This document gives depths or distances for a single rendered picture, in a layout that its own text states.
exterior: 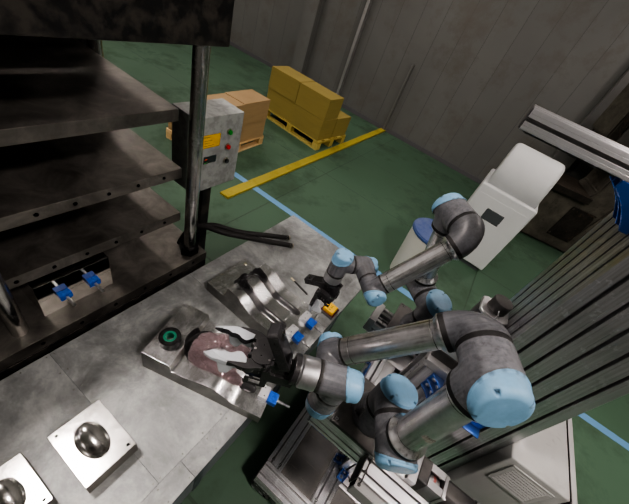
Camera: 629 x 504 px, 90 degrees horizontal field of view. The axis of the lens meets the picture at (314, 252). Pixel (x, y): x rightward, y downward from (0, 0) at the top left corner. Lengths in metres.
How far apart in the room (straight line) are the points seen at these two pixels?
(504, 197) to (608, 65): 3.36
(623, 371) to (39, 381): 1.71
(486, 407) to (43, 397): 1.34
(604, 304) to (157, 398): 1.37
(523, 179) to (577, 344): 3.17
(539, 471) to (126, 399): 1.38
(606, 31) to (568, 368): 6.16
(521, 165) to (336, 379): 3.57
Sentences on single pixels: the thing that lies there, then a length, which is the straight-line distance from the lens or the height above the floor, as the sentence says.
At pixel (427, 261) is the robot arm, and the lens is 1.15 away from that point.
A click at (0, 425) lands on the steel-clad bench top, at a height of 0.80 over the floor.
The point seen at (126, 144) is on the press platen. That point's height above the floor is 1.29.
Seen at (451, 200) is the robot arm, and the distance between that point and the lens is 1.24.
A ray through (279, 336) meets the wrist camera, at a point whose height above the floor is 1.55.
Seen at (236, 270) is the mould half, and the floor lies 0.86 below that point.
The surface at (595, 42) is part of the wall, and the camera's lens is 6.87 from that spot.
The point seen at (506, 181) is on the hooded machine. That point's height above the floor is 1.07.
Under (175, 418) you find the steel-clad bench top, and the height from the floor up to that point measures 0.80.
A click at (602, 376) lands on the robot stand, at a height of 1.62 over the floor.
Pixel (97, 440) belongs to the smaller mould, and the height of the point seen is 0.85.
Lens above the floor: 2.11
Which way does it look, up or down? 40 degrees down
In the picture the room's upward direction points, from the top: 23 degrees clockwise
